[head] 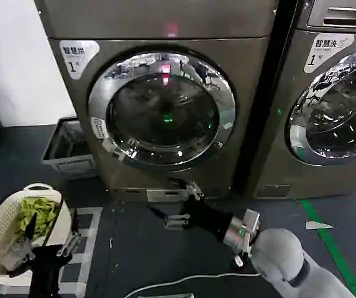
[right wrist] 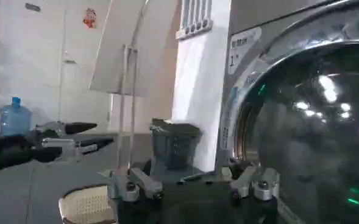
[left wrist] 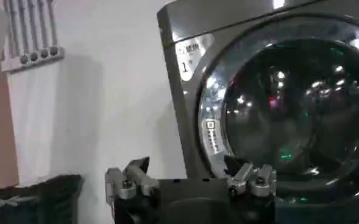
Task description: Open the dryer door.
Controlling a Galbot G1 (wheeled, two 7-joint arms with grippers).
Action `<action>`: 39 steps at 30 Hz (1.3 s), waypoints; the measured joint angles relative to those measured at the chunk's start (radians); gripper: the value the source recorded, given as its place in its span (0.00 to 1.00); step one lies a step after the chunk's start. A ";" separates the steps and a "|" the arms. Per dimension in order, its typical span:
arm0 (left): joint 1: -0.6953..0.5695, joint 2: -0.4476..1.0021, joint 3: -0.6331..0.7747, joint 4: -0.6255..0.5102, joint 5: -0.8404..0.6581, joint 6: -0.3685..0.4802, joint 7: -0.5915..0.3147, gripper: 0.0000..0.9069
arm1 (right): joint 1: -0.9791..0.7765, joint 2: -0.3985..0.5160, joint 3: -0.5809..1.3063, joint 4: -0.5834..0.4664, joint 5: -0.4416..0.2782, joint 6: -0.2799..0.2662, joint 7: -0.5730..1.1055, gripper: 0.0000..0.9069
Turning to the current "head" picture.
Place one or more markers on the green floor tape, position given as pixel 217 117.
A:
pixel 330 245

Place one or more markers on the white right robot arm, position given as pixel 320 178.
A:
pixel 283 254

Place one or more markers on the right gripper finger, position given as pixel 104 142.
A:
pixel 176 222
pixel 194 190

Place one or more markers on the grey plastic crate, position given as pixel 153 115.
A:
pixel 69 163

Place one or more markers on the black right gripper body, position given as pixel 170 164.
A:
pixel 207 218

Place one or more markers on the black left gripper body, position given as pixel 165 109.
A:
pixel 45 273

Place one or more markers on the round glass dryer door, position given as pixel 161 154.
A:
pixel 336 118
pixel 165 108

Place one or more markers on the white paper scrap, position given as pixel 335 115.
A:
pixel 316 225

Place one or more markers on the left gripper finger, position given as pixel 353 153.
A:
pixel 70 243
pixel 26 251

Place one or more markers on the grey dryer marked 1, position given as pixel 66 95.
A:
pixel 72 124

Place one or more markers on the green cloth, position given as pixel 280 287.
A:
pixel 42 214

